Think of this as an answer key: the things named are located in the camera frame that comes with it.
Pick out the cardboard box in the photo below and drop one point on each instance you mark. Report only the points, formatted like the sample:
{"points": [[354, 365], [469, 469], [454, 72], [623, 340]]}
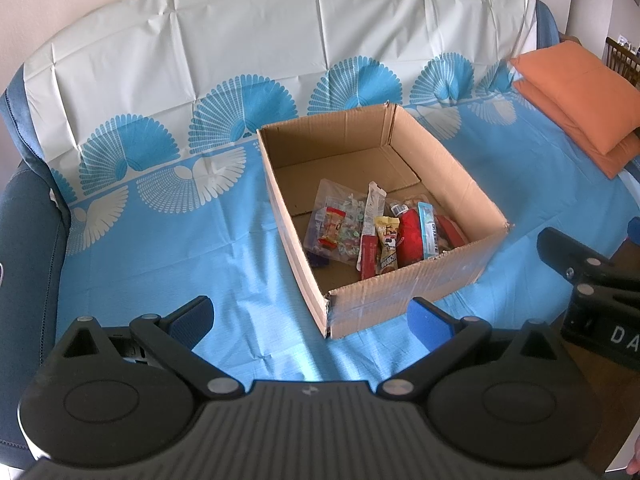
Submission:
{"points": [[400, 310]]}

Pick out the wooden chair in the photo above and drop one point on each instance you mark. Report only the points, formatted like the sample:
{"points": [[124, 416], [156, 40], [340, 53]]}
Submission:
{"points": [[617, 57]]}

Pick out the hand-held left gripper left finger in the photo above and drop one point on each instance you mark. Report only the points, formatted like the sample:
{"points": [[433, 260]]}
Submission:
{"points": [[192, 315]]}

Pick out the clear bag of sweets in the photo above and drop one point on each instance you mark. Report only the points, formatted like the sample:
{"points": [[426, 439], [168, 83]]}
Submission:
{"points": [[345, 220]]}

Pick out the yellow snack packet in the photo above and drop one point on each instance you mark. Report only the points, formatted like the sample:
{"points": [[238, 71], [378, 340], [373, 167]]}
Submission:
{"points": [[387, 247]]}

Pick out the light blue bar packet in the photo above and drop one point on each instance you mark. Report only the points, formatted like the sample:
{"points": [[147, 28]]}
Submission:
{"points": [[429, 232]]}

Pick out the purple snack packet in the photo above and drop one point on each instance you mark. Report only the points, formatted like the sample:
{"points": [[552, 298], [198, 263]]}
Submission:
{"points": [[317, 260]]}

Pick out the long red and clear packet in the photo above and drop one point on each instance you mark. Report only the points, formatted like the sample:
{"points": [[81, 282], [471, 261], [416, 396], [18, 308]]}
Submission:
{"points": [[370, 240]]}

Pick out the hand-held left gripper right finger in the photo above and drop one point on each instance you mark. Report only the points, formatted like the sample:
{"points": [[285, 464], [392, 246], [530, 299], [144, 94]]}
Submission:
{"points": [[427, 320]]}

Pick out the orange pillow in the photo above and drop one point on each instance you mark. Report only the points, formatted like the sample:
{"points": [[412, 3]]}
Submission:
{"points": [[620, 160], [575, 90]]}

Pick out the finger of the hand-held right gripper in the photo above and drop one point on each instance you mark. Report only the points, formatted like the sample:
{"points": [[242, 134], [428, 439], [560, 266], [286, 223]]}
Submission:
{"points": [[560, 250]]}

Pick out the blue white fan-patterned cloth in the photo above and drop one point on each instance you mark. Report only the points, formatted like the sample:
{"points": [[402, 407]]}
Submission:
{"points": [[200, 270]]}

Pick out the red snack pouch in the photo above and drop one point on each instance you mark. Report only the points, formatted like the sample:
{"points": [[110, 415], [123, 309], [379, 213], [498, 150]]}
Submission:
{"points": [[410, 235]]}

